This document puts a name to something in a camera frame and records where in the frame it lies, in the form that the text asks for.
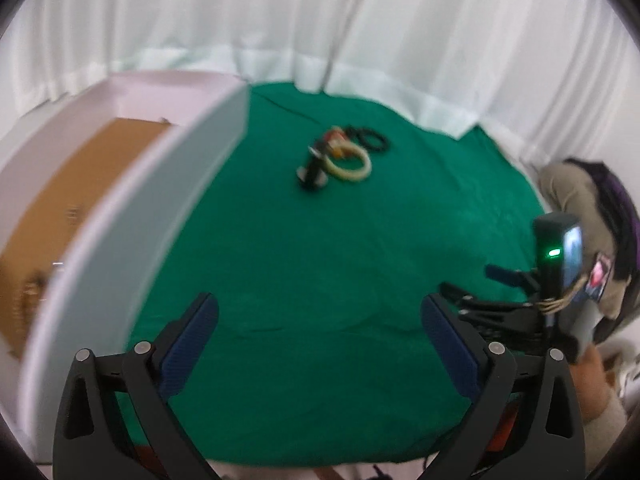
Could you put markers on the white box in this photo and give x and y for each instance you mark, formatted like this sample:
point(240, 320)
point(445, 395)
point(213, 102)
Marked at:
point(125, 240)

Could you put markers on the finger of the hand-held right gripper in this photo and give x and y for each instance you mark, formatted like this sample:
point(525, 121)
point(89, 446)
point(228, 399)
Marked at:
point(505, 315)
point(505, 273)

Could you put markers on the green velvet cloth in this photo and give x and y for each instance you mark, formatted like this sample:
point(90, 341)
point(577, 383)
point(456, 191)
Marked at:
point(325, 285)

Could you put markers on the person's khaki trouser leg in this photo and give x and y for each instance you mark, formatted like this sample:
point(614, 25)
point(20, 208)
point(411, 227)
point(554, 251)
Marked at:
point(570, 190)

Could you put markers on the pale jade bangle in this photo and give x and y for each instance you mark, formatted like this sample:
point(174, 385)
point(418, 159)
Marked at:
point(350, 176)

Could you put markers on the smartphone with lit screen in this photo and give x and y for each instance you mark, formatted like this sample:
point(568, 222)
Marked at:
point(598, 277)

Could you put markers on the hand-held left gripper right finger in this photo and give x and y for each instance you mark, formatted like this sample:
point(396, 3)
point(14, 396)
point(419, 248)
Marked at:
point(445, 345)

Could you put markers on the white curtain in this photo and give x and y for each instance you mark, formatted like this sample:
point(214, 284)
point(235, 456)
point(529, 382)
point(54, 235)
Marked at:
point(300, 20)

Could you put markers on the person's right forearm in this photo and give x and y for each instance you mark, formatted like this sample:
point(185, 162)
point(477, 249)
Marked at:
point(600, 405)

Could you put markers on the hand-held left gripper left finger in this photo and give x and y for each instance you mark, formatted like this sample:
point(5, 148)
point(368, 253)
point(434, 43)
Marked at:
point(192, 340)

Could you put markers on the dark jacket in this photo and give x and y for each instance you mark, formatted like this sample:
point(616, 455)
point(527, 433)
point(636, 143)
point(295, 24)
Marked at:
point(617, 200)

